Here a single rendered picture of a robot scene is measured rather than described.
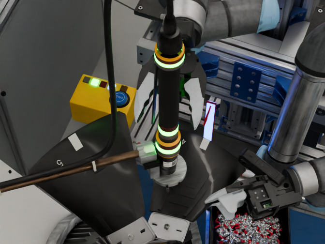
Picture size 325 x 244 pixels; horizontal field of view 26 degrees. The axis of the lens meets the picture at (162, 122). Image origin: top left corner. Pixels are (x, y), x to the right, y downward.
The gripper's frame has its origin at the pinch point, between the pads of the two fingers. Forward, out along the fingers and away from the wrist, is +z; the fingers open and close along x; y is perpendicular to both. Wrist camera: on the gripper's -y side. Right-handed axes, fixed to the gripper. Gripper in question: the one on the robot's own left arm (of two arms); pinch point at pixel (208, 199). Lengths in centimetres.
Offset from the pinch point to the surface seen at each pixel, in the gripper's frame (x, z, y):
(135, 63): 131, -18, -115
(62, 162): -22.7, 29.6, -8.6
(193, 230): 17.9, 2.6, 0.8
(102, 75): 131, -2, -113
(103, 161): -37.4, 23.0, 0.0
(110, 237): -8.0, 24.2, 4.2
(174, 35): -68, 11, -2
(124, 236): -7.9, 21.3, 4.9
